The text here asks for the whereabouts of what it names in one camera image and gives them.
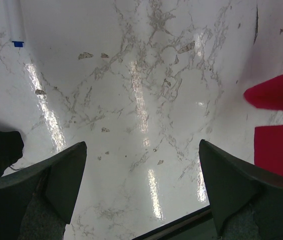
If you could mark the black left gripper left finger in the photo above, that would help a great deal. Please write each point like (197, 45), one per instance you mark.
(37, 202)

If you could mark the blue tape piece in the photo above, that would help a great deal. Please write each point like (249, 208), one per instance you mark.
(18, 44)

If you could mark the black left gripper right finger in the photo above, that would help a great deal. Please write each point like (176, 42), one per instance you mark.
(246, 201)

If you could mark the magenta t shirt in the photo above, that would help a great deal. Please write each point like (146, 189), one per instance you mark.
(268, 140)

